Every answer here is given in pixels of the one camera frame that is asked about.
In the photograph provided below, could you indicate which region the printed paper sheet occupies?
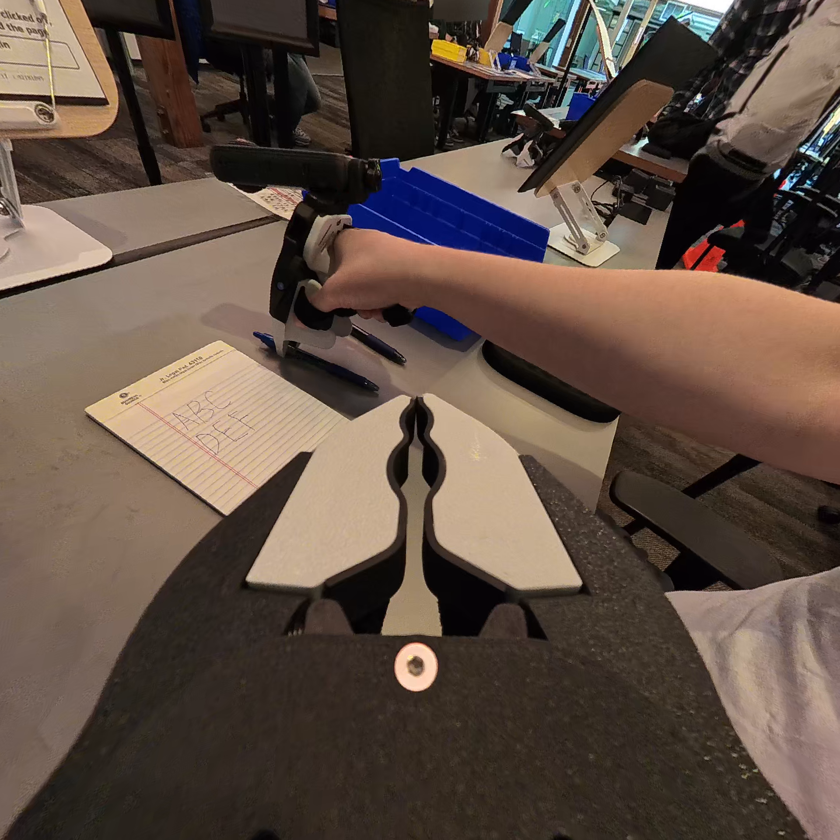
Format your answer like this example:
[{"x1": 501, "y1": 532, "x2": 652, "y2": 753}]
[{"x1": 228, "y1": 182, "x2": 307, "y2": 222}]

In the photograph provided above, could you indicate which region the black upright panel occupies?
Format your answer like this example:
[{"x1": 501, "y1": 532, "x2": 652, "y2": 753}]
[{"x1": 335, "y1": 0, "x2": 435, "y2": 163}]

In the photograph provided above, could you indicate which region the brown wooden post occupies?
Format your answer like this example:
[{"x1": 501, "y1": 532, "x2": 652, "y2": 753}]
[{"x1": 136, "y1": 0, "x2": 206, "y2": 150}]

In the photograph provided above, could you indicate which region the black framed sign on easel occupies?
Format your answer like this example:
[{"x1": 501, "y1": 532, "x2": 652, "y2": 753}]
[
  {"x1": 80, "y1": 0, "x2": 178, "y2": 186},
  {"x1": 199, "y1": 0, "x2": 322, "y2": 151}
]

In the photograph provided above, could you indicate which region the black office chair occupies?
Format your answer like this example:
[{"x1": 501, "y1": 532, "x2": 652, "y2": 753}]
[{"x1": 609, "y1": 453, "x2": 840, "y2": 593}]

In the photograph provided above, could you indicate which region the person's right hand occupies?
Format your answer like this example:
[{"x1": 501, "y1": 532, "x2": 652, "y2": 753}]
[{"x1": 311, "y1": 228, "x2": 429, "y2": 322}]

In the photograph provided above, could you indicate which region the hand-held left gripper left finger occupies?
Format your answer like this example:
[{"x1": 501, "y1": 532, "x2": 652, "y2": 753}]
[{"x1": 244, "y1": 394, "x2": 420, "y2": 636}]

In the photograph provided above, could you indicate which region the black fronted plywood board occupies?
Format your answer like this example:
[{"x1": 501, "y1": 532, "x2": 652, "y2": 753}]
[{"x1": 517, "y1": 16, "x2": 721, "y2": 199}]

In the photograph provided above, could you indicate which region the blue ballpoint pen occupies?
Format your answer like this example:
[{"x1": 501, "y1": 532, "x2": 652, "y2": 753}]
[
  {"x1": 350, "y1": 323, "x2": 408, "y2": 366},
  {"x1": 252, "y1": 330, "x2": 382, "y2": 393}
]

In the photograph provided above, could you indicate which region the white board stand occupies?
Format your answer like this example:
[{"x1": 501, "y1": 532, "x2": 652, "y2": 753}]
[
  {"x1": 0, "y1": 105, "x2": 114, "y2": 293},
  {"x1": 546, "y1": 180, "x2": 622, "y2": 268}
]

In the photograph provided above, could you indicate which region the background wooden desk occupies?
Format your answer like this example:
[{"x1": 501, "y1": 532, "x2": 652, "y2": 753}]
[{"x1": 430, "y1": 56, "x2": 559, "y2": 155}]

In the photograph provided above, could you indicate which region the person's white shirt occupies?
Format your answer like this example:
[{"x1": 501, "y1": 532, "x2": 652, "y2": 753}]
[{"x1": 666, "y1": 567, "x2": 840, "y2": 840}]

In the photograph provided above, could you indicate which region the person's right forearm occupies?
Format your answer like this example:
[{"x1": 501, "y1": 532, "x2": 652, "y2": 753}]
[{"x1": 420, "y1": 239, "x2": 840, "y2": 484}]

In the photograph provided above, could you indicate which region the printed instruction sheet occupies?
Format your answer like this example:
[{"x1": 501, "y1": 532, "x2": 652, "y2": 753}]
[{"x1": 0, "y1": 0, "x2": 110, "y2": 106}]

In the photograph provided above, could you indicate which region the white lined notepad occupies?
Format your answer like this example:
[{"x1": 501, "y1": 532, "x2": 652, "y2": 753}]
[{"x1": 84, "y1": 340, "x2": 349, "y2": 517}]

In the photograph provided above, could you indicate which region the black and white device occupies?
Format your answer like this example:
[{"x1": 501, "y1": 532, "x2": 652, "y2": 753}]
[{"x1": 500, "y1": 104, "x2": 565, "y2": 168}]

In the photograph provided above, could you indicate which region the metal wire clip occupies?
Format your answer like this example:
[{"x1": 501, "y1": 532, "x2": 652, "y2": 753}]
[{"x1": 33, "y1": 0, "x2": 61, "y2": 126}]

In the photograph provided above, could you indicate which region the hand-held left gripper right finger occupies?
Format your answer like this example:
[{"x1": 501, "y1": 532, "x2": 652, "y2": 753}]
[{"x1": 415, "y1": 392, "x2": 585, "y2": 637}]

